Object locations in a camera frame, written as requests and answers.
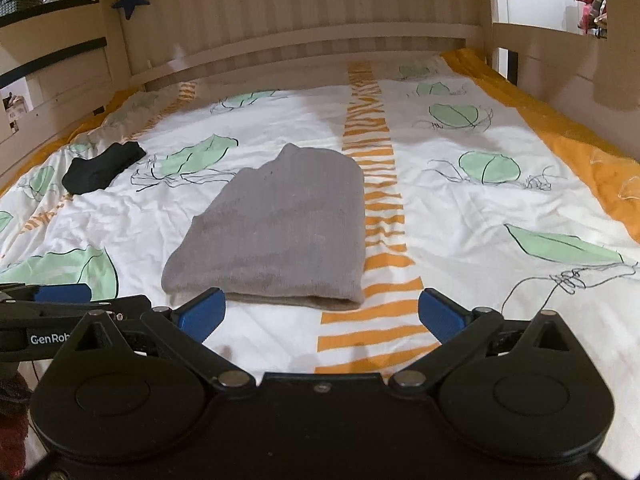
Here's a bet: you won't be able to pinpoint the black cloth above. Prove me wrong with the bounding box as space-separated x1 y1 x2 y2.
62 141 147 195

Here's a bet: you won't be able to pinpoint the grey hoodie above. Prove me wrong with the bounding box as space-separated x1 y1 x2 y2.
161 143 366 311

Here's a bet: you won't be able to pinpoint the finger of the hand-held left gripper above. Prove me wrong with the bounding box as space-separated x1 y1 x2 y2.
0 296 153 331
0 282 94 306

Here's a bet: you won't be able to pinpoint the blue star decoration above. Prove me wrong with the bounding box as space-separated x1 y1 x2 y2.
111 0 149 22

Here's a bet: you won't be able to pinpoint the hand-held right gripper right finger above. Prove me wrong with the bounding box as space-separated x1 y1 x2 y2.
387 288 593 391

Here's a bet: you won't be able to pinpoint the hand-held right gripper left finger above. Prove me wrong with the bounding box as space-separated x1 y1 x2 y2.
50 287 256 391

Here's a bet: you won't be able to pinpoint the leaf printed blanket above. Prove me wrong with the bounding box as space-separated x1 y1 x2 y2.
0 49 640 378

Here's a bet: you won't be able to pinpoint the person's left forearm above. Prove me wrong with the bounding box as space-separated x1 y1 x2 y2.
0 372 32 478

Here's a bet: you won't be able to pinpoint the pink hanging clothes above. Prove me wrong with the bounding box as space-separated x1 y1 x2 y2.
572 0 609 38

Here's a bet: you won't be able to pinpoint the wooden bed frame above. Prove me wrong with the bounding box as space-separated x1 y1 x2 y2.
0 0 640 186

